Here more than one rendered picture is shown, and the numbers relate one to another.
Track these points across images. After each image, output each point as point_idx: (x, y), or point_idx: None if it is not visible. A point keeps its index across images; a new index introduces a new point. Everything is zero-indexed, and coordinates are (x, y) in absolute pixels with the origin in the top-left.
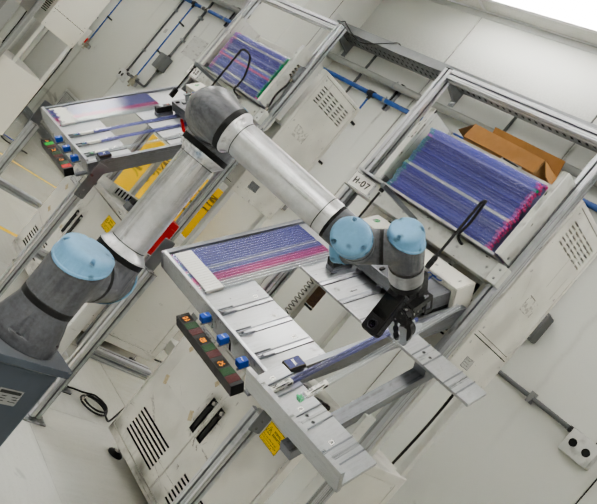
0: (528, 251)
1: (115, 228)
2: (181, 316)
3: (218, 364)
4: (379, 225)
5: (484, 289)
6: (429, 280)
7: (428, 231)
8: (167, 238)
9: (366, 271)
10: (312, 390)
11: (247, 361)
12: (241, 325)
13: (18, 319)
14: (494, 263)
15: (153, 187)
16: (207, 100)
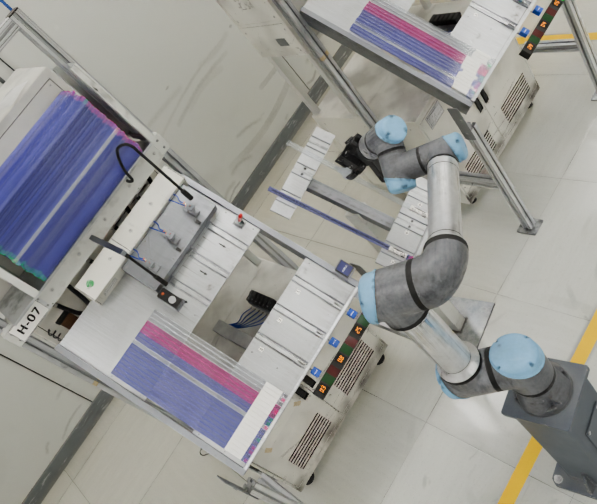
0: (134, 115)
1: (461, 368)
2: (322, 394)
3: (360, 331)
4: (99, 277)
5: (166, 157)
6: (174, 205)
7: (108, 219)
8: (223, 481)
9: (174, 269)
10: (423, 212)
11: (351, 308)
12: (308, 338)
13: (563, 375)
14: (151, 146)
15: (445, 338)
16: (459, 267)
